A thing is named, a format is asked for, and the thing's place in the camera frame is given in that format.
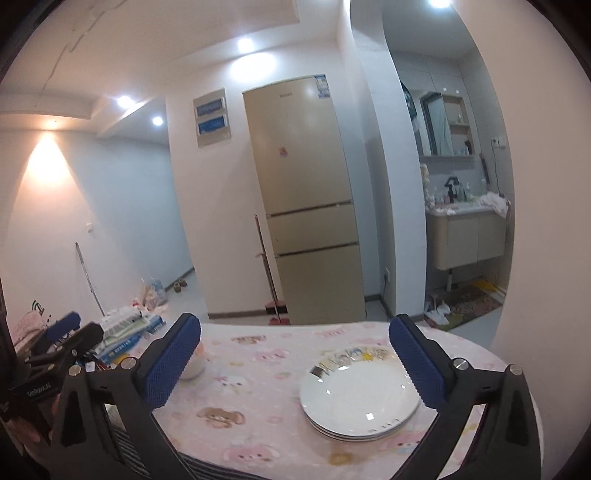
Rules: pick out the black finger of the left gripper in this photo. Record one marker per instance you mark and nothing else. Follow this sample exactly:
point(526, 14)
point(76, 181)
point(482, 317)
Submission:
point(53, 334)
point(47, 361)

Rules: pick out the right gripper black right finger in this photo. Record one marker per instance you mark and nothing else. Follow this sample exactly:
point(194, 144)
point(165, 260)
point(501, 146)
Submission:
point(506, 444)

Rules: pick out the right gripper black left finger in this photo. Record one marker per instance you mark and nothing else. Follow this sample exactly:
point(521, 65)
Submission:
point(83, 445)

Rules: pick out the pink strawberry bunny bowl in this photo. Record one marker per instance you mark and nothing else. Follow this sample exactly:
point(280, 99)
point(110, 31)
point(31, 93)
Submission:
point(195, 365)

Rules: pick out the white cartoon animal plate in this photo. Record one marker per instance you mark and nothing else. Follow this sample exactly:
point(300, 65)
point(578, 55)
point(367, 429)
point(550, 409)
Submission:
point(359, 383)

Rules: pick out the stack of white plates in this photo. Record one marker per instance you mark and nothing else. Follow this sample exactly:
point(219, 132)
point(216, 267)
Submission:
point(368, 432)

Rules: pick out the person's left hand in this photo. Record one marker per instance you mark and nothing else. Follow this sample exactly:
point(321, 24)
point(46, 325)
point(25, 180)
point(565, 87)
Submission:
point(27, 435)

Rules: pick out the leaning metal mop pole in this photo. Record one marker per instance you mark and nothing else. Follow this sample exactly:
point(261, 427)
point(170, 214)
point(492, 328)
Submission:
point(88, 278)

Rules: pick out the grey white striped book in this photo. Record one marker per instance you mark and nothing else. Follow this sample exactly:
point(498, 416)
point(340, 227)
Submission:
point(119, 319)

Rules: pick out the blue textbook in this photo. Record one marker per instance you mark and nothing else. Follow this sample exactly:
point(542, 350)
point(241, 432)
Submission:
point(114, 353)

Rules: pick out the patterned bathroom floor mat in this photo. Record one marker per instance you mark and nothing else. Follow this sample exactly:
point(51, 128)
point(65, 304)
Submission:
point(467, 304)

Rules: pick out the red broom with dustpan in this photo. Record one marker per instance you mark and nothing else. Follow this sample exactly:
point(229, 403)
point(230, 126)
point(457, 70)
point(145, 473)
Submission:
point(275, 307)

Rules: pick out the pink cartoon tablecloth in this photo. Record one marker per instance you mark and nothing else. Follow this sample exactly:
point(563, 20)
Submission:
point(244, 410)

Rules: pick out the beige bathroom vanity cabinet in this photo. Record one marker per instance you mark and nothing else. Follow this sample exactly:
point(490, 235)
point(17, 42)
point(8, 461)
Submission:
point(464, 235)

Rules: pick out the pink towel on vanity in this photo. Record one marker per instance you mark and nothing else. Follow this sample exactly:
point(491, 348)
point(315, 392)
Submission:
point(498, 203)

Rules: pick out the beige three-door refrigerator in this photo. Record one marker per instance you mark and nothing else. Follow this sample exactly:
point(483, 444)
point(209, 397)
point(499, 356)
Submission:
point(308, 200)

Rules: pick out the bathroom mirror cabinet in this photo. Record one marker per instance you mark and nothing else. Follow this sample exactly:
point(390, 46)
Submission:
point(444, 129)

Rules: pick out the wall electrical panel box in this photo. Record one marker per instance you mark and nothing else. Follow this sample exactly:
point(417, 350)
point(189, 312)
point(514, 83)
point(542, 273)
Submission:
point(211, 118)

